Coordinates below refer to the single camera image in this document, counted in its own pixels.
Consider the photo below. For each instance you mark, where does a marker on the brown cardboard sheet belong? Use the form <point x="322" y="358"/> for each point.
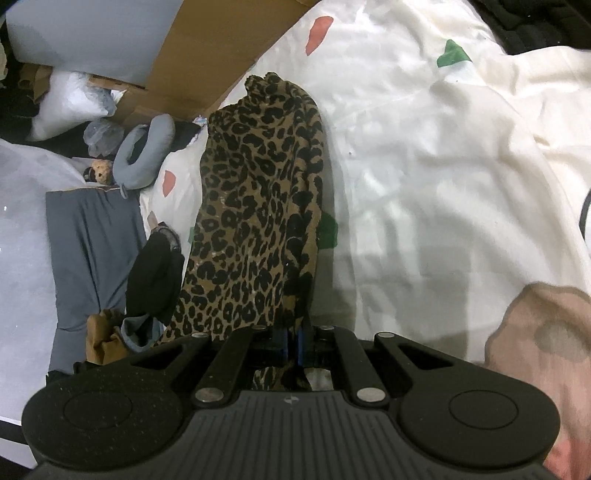
<point x="207" y="60"/>

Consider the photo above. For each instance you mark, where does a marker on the grey neck pillow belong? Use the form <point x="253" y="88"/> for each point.
<point x="143" y="157"/>

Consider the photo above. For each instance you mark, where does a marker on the clear plastic bag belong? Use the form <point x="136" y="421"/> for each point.
<point x="104" y="136"/>

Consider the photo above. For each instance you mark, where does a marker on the light blue cloth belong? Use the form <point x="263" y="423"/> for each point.
<point x="138" y="330"/>

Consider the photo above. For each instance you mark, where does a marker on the white plastic bag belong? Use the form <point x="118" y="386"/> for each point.
<point x="64" y="101"/>

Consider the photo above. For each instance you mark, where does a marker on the leopard print garment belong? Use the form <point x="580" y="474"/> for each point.
<point x="249" y="207"/>

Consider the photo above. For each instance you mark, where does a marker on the black garment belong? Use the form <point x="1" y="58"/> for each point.
<point x="154" y="277"/>

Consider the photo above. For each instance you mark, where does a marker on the teddy bear toy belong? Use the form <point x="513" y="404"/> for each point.
<point x="101" y="170"/>

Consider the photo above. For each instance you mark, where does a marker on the white bear print bed sheet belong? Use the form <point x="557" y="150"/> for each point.
<point x="438" y="184"/>

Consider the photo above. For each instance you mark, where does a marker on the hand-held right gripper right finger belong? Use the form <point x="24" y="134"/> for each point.
<point x="302" y="346"/>

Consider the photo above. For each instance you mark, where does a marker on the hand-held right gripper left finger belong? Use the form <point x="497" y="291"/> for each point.
<point x="279" y="346"/>

